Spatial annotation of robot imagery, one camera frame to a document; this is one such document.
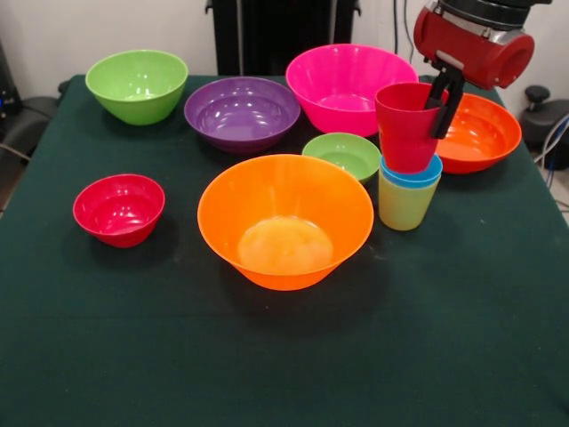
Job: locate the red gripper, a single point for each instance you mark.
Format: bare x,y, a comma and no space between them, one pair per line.
471,55

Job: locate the red cup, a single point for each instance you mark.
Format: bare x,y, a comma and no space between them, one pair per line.
404,138

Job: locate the blue cup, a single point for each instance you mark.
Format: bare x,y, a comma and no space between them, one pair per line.
418,178

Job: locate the small red bowl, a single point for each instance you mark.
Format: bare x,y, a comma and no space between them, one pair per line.
117,213

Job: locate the red-orange bowl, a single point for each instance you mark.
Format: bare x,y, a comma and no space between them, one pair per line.
484,138

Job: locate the pink bowl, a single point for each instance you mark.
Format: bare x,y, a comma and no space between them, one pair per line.
342,84

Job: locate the black equipment with knob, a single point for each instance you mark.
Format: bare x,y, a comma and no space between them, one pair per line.
549,122

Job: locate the small green bowl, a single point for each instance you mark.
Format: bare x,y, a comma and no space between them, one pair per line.
342,153

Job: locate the yellow cup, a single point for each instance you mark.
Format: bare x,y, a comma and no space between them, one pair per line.
404,209

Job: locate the large orange bowl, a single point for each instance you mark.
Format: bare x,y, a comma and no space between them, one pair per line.
284,209

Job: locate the purple bowl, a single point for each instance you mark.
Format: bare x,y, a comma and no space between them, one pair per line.
242,115

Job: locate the large green bowl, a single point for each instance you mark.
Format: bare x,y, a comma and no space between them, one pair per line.
133,75

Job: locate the black table clamp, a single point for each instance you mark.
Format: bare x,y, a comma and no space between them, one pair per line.
64,86

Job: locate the dark green tablecloth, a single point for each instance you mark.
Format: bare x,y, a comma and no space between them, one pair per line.
133,347

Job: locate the black electronics box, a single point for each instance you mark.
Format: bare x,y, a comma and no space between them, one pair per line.
8,98

